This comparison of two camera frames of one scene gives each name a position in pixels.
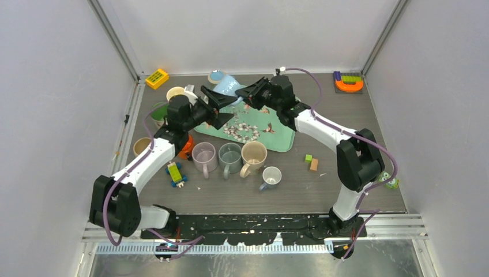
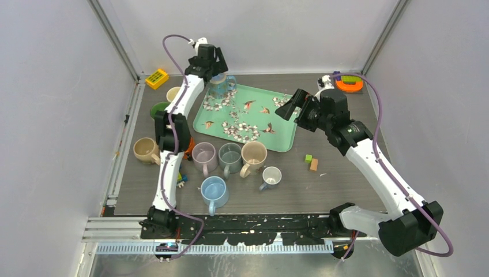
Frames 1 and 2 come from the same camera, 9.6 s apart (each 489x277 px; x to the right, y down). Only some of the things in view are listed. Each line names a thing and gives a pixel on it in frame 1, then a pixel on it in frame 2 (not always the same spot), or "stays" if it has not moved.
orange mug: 187,148 stays
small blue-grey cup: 271,176 stays
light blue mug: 229,85 -> 215,193
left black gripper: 216,101 -> 220,66
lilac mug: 204,157 stays
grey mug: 230,158 stays
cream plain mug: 174,91 stays
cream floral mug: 158,112 stays
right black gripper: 251,90 -> 299,99
